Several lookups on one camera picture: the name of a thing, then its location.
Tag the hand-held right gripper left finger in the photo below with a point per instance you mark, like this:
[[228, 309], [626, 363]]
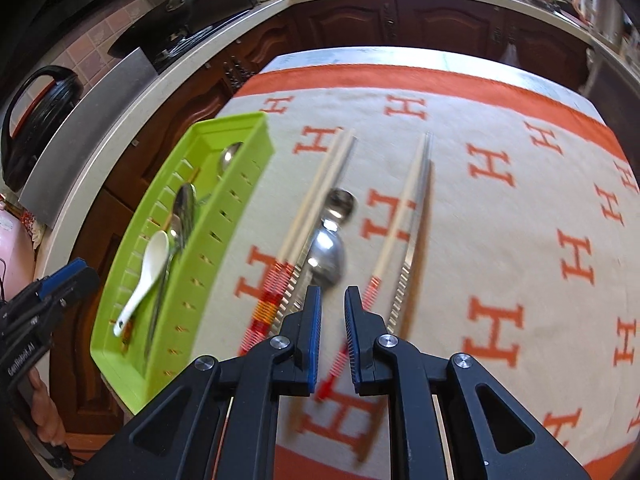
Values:
[[314, 340]]

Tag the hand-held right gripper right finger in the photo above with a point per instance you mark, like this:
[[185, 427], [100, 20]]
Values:
[[351, 340]]

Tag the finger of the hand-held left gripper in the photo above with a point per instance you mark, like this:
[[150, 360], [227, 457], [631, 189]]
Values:
[[80, 286], [62, 276]]

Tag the white ceramic spoon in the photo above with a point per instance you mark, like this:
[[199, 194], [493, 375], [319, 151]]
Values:
[[152, 255]]

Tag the green plastic utensil tray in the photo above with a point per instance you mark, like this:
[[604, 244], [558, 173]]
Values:
[[220, 260]]

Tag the large hammered steel spoon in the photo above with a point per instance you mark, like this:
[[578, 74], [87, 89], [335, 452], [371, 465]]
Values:
[[184, 207]]

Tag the small steel spoon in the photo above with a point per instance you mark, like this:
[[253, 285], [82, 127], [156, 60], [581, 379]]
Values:
[[340, 205]]

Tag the beige red-striped chopstick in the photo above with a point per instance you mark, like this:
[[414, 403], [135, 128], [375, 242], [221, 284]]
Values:
[[310, 200], [400, 210]]

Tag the steel soup spoon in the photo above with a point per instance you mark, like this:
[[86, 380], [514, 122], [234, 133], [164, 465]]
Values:
[[229, 155]]

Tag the person's left hand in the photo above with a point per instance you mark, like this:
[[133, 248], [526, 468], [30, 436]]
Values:
[[47, 405]]

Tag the pink floral object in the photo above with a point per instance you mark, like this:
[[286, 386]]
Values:
[[15, 235]]

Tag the black pressure cooker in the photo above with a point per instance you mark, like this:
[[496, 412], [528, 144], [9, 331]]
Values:
[[45, 125]]

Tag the bent steel sheet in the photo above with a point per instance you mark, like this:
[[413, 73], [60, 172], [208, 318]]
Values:
[[90, 125]]

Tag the orange white printed blanket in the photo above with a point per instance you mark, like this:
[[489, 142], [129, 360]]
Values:
[[500, 235]]

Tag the white kitchen countertop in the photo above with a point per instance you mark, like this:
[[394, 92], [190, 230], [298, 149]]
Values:
[[150, 105]]

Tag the black wok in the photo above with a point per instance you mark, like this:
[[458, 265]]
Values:
[[145, 42]]

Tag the black gas stove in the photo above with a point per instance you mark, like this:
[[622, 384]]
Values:
[[190, 45]]

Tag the white plastic bag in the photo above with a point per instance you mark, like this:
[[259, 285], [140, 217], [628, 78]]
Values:
[[511, 55]]

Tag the steel electric kettle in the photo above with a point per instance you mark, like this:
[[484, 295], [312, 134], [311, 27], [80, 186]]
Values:
[[595, 5]]

